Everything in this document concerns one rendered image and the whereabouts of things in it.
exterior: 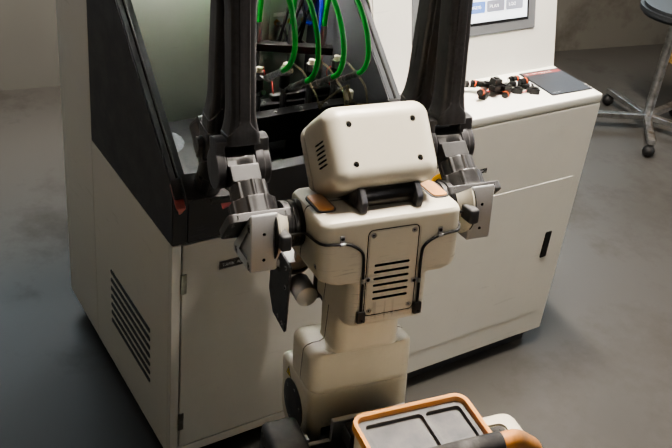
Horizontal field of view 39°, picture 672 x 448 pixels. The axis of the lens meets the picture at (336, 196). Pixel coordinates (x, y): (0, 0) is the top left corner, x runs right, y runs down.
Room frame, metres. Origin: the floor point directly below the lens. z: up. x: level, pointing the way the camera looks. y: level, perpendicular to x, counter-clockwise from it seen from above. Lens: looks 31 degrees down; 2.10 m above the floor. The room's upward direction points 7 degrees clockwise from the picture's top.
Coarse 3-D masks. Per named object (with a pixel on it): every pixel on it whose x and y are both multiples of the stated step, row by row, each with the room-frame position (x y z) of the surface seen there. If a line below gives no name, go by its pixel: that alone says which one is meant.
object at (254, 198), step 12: (252, 180) 1.43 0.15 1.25; (264, 180) 1.45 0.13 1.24; (240, 192) 1.41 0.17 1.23; (252, 192) 1.42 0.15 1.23; (264, 192) 1.43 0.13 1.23; (240, 204) 1.39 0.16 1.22; (252, 204) 1.39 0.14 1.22; (264, 204) 1.40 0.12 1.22; (276, 204) 1.43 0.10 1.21; (228, 216) 1.36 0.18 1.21; (240, 216) 1.36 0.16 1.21; (228, 228) 1.36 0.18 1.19; (240, 228) 1.38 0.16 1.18
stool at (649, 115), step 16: (656, 0) 4.57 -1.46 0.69; (656, 16) 4.41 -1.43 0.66; (656, 80) 4.52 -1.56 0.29; (608, 96) 4.80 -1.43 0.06; (624, 96) 4.73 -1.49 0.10; (656, 96) 4.52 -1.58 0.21; (608, 112) 4.49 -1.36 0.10; (624, 112) 4.52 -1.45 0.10; (640, 112) 4.54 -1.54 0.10; (656, 112) 4.57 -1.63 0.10
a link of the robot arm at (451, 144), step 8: (440, 128) 1.68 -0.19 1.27; (448, 128) 1.68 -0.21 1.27; (456, 128) 1.69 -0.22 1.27; (440, 136) 1.66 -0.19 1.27; (448, 136) 1.66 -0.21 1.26; (456, 136) 1.67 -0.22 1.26; (440, 144) 1.64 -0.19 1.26; (448, 144) 1.64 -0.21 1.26; (456, 144) 1.65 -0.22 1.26; (464, 144) 1.65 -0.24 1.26; (440, 152) 1.63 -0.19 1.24; (448, 152) 1.63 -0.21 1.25; (456, 152) 1.63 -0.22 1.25; (464, 152) 1.64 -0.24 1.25; (440, 160) 1.63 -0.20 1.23
